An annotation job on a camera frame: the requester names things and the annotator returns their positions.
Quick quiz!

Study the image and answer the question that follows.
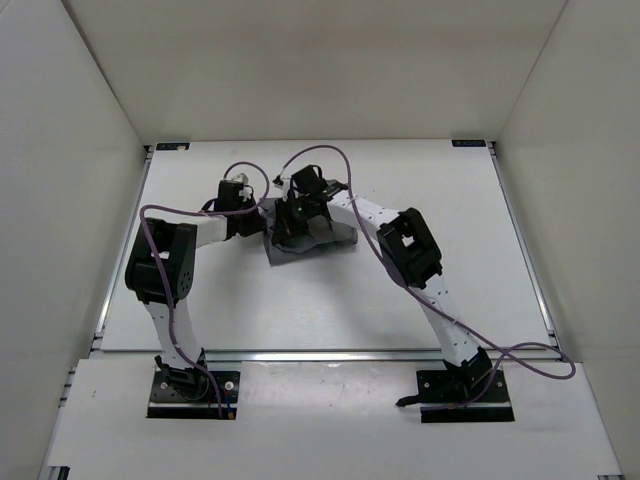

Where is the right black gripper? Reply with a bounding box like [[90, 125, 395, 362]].
[[272, 197, 314, 246]]

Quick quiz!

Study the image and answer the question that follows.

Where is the grey pleated skirt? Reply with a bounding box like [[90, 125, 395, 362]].
[[260, 198, 358, 267]]

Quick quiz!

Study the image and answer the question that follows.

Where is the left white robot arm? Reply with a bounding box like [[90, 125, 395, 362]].
[[125, 174, 265, 401]]

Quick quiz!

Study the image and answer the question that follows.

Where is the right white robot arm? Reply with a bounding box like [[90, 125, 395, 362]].
[[273, 165, 493, 408]]

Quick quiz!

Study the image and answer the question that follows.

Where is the blue table label left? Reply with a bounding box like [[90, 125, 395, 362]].
[[155, 142, 190, 151]]

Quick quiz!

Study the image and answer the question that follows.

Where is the blue table label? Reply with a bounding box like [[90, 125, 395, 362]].
[[155, 142, 190, 151], [451, 139, 487, 148]]

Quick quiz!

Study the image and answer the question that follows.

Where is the blue table label right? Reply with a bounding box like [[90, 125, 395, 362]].
[[451, 139, 487, 148]]

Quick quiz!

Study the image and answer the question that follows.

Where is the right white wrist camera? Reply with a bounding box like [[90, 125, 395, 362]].
[[273, 175, 296, 202]]

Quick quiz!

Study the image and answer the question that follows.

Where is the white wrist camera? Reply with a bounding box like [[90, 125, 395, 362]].
[[230, 173, 249, 186], [273, 175, 296, 202]]

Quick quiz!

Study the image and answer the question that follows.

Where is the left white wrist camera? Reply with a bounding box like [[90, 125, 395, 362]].
[[230, 173, 249, 186]]

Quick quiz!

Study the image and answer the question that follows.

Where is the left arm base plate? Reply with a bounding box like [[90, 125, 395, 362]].
[[146, 369, 241, 421]]

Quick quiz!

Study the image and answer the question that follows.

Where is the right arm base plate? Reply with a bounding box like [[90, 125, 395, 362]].
[[416, 370, 515, 424]]

